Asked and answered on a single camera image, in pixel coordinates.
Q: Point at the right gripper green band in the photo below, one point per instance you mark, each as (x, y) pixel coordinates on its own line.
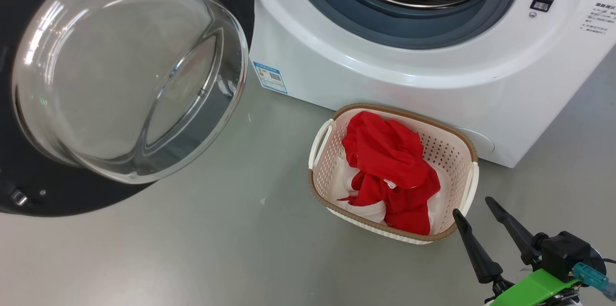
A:
(534, 289)

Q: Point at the red garment with white trim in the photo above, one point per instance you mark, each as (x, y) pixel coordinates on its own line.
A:
(385, 152)

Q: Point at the dark round glass washer door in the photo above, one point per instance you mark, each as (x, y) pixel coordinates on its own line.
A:
(130, 70)

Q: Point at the cream perforated laundry basket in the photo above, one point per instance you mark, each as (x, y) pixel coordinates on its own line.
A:
(447, 152)

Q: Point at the white front-load washing machine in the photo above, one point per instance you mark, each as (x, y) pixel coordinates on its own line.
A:
(385, 70)

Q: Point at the black door lock socket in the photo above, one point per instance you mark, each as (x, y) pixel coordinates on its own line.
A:
(542, 4)

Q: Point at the grey rubber door gasket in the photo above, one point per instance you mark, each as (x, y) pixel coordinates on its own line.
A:
(337, 12)

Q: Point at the blue energy label sticker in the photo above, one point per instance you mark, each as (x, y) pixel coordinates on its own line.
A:
(270, 77)

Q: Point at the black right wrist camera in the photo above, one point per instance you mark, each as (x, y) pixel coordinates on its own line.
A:
(565, 255)

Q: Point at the teal right camera connector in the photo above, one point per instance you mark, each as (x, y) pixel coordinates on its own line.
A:
(592, 277)

